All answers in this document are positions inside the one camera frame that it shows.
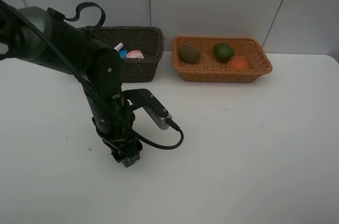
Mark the brown kiwi fruit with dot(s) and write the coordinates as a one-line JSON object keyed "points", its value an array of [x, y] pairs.
{"points": [[189, 53]]}

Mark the orange wicker basket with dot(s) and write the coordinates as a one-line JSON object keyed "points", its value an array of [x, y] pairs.
{"points": [[208, 69]]}

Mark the orange round fruit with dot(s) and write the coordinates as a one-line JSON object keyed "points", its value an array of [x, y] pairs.
{"points": [[238, 63]]}

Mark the white marker red caps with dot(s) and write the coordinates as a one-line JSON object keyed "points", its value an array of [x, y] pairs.
{"points": [[119, 47]]}

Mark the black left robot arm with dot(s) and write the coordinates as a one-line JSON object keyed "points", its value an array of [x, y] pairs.
{"points": [[46, 38]]}

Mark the green avocado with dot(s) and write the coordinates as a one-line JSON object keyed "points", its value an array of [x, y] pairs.
{"points": [[223, 52]]}

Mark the dark brown wicker basket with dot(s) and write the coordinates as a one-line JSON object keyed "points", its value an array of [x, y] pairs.
{"points": [[148, 40]]}

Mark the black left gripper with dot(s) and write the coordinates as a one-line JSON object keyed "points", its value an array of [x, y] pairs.
{"points": [[125, 149]]}

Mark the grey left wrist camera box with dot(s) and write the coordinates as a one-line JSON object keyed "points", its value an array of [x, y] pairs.
{"points": [[143, 98]]}

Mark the blue whiteboard eraser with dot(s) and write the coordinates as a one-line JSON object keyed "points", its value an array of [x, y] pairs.
{"points": [[123, 53]]}

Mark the pink bottle white cap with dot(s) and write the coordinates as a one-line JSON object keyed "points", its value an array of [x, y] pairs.
{"points": [[135, 54]]}

